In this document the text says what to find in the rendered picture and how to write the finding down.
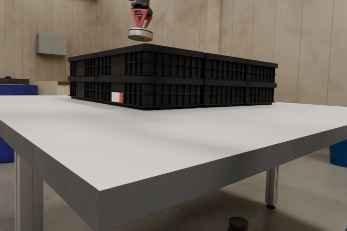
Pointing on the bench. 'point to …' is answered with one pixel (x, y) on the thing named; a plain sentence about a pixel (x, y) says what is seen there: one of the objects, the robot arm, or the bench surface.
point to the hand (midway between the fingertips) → (140, 29)
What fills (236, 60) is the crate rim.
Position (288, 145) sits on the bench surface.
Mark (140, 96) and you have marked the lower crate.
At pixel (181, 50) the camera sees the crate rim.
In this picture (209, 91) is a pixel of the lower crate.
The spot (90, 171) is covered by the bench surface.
